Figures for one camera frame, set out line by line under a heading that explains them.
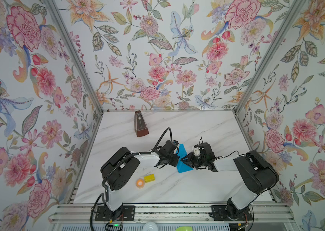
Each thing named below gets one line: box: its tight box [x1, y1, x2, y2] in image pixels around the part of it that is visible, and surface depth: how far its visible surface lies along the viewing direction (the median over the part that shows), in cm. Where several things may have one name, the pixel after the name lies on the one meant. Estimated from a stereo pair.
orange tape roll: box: [135, 178, 145, 189], surface depth 85 cm
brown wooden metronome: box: [134, 110, 150, 138], surface depth 102 cm
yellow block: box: [144, 174, 156, 183], surface depth 87 cm
